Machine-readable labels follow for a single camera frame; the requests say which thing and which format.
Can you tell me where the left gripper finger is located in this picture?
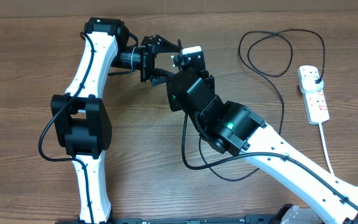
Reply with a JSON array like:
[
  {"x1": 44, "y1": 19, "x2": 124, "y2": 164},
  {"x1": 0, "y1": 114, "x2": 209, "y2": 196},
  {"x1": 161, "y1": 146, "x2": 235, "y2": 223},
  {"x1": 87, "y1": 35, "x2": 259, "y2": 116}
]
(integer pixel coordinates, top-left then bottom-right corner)
[
  {"x1": 150, "y1": 68, "x2": 175, "y2": 86},
  {"x1": 157, "y1": 37, "x2": 182, "y2": 54}
]

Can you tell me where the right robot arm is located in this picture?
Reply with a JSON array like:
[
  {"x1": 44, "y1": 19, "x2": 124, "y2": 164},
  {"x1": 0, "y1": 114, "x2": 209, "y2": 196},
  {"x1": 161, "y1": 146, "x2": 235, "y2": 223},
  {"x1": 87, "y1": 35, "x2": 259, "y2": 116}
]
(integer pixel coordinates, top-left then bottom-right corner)
[{"x1": 167, "y1": 46, "x2": 358, "y2": 223}]

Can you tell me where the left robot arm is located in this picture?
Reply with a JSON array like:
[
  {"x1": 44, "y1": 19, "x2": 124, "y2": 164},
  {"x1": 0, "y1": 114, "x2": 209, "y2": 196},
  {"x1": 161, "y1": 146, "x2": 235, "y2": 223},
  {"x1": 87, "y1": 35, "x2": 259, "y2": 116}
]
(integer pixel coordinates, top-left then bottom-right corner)
[{"x1": 50, "y1": 17, "x2": 182, "y2": 223}]

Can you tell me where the white charger adapter plug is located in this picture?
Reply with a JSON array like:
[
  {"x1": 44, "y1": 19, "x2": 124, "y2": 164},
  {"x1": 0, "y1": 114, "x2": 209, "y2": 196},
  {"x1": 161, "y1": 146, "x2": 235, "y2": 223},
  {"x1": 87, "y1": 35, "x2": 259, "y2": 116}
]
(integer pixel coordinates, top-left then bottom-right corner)
[{"x1": 300, "y1": 77, "x2": 324, "y2": 94}]

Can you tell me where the white power strip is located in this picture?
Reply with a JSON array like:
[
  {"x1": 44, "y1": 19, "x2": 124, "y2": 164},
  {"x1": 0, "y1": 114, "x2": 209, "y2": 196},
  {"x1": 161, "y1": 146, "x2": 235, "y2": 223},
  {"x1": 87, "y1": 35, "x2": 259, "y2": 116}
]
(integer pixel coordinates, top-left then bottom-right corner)
[{"x1": 297, "y1": 65, "x2": 330, "y2": 124}]

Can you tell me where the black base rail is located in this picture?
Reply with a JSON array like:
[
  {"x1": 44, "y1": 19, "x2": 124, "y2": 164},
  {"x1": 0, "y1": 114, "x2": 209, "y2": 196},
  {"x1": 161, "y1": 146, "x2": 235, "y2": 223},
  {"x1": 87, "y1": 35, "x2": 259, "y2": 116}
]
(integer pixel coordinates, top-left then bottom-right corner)
[{"x1": 54, "y1": 203, "x2": 326, "y2": 224}]

